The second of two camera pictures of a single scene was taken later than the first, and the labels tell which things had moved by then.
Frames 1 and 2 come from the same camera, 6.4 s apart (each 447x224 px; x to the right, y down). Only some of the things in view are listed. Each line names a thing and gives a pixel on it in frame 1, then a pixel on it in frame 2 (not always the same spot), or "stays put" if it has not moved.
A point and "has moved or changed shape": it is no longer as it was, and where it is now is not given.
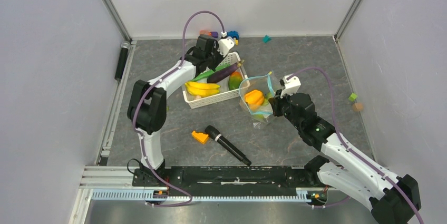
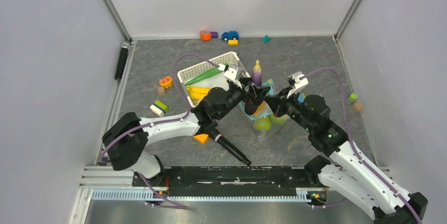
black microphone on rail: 124,46 stays put
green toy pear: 269,95 has moved or changed shape
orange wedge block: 201,137 stays put
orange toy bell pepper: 254,99 has moved or changed shape
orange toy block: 205,32 stays put
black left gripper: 214,49 to 258,92
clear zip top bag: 254,93 has moved or changed shape
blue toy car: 234,34 stays put
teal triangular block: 266,39 stays put
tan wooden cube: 357,107 stays put
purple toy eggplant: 222,72 to 256,75
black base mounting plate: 229,181 stays put
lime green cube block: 352,97 stays put
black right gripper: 275,101 stays put
